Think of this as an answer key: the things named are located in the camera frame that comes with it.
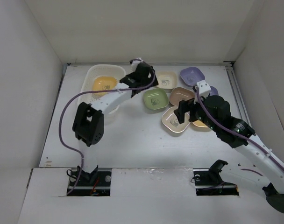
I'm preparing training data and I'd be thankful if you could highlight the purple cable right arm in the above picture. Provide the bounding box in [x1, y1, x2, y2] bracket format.
[193, 86, 284, 177]

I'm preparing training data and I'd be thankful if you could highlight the purple panda plate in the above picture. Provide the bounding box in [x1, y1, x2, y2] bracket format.
[210, 86, 219, 96]
[180, 67, 205, 86]

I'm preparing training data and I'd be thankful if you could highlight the brown panda plate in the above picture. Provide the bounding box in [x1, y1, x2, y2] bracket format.
[169, 87, 194, 106]

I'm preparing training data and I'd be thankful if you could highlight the cream panda plate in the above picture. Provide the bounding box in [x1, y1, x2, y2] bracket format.
[161, 106, 191, 137]
[156, 71, 178, 90]

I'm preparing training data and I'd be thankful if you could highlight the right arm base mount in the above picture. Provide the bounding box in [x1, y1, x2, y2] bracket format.
[190, 160, 239, 196]

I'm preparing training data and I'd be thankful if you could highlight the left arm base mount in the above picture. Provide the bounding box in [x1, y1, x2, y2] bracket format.
[66, 166, 112, 196]

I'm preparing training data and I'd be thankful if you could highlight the purple panda plate near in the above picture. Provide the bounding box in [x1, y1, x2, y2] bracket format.
[210, 86, 219, 96]

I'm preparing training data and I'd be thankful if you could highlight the white perforated plastic bin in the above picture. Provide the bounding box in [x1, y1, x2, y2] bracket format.
[77, 64, 126, 125]

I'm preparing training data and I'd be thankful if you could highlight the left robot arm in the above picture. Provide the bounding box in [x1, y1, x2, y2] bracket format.
[72, 58, 158, 154]

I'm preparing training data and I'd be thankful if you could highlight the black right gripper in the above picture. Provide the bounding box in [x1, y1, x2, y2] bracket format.
[174, 93, 219, 132]

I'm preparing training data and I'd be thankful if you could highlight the green panda plate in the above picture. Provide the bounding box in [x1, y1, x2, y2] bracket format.
[142, 88, 169, 112]

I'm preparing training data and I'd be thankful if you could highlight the yellow panda plate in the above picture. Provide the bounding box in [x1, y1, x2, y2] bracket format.
[191, 120, 211, 133]
[92, 76, 117, 91]

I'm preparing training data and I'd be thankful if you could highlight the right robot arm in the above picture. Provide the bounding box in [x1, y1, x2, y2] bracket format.
[174, 96, 284, 214]

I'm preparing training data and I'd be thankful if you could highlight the purple panda plate far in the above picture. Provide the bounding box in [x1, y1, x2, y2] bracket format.
[180, 67, 205, 86]

